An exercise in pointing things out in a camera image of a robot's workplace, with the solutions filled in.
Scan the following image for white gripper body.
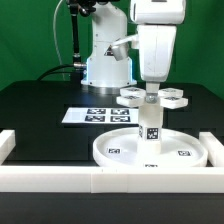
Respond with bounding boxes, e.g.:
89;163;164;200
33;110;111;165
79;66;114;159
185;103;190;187
137;25;177;82

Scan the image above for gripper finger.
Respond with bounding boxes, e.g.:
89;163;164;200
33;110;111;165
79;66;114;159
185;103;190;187
146;82;160;104

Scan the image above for white cross-shaped table base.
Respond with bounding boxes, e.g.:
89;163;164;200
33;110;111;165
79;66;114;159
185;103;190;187
116;87;188;109

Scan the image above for white round table top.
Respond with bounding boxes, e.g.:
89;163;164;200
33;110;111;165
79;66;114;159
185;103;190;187
93;127;208;168

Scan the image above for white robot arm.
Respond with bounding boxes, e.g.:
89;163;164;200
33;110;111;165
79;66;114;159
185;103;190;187
81;0;186;102

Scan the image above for white fiducial marker sheet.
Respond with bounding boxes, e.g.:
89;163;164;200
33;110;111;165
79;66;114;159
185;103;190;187
62;107;138;124

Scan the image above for white right fence block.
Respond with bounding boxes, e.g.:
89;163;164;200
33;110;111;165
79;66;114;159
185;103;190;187
199;132;224;167

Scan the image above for white fence block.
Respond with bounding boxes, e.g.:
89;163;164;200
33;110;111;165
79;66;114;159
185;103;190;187
0;130;16;165
199;132;224;167

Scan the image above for white left fence block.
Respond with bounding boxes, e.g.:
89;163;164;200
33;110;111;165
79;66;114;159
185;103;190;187
0;130;16;165

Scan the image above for black camera pole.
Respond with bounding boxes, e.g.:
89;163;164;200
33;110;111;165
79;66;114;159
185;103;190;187
66;0;96;70

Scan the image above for grey cable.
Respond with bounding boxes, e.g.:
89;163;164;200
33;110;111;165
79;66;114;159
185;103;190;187
52;0;66;81

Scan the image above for black cable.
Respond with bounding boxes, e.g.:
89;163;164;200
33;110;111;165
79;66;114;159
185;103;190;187
35;64;83;82

